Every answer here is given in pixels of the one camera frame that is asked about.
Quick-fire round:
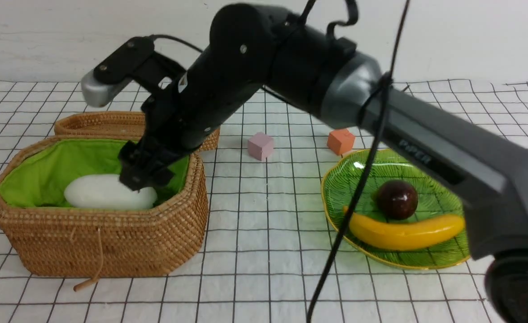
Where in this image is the woven wicker basket lid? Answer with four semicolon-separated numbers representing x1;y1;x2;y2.
54;111;220;152

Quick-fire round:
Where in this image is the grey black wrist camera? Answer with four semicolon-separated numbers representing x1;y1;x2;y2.
81;35;186;108

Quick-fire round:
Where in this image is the white radish with leaves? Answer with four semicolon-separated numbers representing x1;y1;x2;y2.
64;174;157;210

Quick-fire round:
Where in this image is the woven wicker basket green lining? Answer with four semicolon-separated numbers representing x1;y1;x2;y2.
0;135;209;290

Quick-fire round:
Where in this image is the dark purple mangosteen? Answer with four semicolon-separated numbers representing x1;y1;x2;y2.
371;179;419;220

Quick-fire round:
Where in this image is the yellow banana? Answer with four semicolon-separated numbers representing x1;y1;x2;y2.
344;206;466;252

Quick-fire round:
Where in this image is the pink foam cube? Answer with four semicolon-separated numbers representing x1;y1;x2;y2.
248;131;274;161

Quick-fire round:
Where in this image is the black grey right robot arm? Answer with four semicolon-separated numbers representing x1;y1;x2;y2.
119;0;528;323

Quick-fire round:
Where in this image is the white black grid tablecloth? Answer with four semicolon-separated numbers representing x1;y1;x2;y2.
0;79;528;323

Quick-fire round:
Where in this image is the orange foam cube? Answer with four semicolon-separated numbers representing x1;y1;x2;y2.
327;129;356;155

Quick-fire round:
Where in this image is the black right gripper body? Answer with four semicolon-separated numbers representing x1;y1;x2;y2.
118;45;273;191

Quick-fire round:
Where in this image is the black cable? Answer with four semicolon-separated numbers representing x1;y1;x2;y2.
306;0;411;323

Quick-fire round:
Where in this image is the green glass leaf plate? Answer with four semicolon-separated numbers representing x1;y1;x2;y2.
344;149;470;270

